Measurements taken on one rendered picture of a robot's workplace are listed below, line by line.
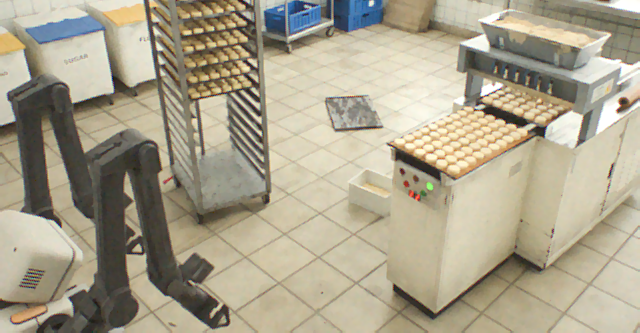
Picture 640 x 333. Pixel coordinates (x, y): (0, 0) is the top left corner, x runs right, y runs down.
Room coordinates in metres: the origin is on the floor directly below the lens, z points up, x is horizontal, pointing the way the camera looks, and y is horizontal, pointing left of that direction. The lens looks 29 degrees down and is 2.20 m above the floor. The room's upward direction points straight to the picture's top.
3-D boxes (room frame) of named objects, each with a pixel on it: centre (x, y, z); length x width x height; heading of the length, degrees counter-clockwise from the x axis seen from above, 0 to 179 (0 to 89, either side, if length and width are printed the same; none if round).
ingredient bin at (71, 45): (4.62, 2.28, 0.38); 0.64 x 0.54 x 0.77; 44
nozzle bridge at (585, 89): (2.72, -1.04, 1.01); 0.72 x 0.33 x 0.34; 42
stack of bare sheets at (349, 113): (4.40, -0.19, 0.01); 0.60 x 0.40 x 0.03; 8
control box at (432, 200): (2.14, -0.39, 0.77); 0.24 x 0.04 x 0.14; 42
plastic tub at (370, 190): (3.09, -0.29, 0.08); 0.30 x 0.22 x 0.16; 52
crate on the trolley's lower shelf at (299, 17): (6.30, 0.43, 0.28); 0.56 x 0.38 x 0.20; 143
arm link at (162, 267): (1.05, 0.41, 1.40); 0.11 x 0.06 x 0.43; 45
